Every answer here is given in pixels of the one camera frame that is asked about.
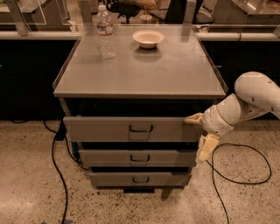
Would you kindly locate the grey metal cabinet table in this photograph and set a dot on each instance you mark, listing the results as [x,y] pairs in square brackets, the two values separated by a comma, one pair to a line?
[174,79]

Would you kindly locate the person in tan trousers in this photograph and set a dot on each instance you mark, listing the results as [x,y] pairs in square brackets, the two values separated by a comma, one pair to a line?
[148,5]

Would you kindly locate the plastic cup with straw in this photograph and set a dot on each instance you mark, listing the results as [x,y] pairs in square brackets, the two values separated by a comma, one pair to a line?
[146,17]

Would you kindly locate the clear plastic water bottle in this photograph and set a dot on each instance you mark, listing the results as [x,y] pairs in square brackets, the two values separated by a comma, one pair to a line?
[105,32]

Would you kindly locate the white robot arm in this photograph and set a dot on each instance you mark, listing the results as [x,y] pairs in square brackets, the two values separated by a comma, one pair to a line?
[255,94]

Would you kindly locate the grey left support post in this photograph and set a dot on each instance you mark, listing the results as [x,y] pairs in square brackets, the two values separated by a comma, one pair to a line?
[18,18]

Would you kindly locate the grey drawer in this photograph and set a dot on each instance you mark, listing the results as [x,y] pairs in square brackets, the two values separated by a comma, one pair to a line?
[138,158]
[131,129]
[132,179]

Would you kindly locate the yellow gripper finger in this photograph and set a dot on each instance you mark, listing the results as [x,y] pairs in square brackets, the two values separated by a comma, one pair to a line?
[207,144]
[195,119]

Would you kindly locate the white paper bowl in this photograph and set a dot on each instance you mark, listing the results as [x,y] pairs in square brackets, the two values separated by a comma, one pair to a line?
[148,39]

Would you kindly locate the grey bottom drawer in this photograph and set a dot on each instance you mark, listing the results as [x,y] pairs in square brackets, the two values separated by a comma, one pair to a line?
[132,179]

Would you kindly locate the white horizontal rail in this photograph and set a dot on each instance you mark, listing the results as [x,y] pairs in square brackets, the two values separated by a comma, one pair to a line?
[203,36]

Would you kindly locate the grey top drawer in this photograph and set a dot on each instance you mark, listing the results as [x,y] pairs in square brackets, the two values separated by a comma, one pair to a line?
[131,129]

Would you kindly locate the black laptop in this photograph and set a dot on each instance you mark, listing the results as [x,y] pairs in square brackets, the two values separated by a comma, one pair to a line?
[178,12]

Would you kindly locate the grey middle drawer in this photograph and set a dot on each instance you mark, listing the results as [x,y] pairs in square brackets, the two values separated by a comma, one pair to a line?
[138,158]

